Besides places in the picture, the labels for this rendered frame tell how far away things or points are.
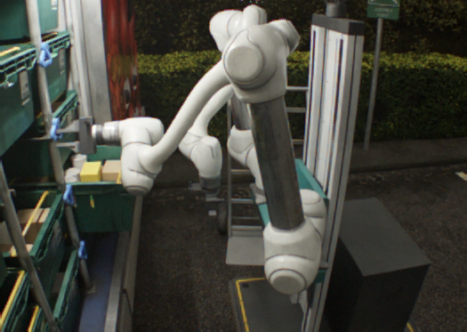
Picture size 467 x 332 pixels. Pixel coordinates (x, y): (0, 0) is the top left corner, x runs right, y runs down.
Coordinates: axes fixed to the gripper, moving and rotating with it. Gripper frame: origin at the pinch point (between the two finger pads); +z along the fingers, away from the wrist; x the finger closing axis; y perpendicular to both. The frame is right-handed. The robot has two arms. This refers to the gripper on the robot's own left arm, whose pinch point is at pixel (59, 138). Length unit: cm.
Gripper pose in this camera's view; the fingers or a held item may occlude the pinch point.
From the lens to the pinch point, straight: 140.4
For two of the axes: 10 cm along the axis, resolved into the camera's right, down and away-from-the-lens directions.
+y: 1.4, 0.3, -9.9
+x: 0.6, 10.0, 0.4
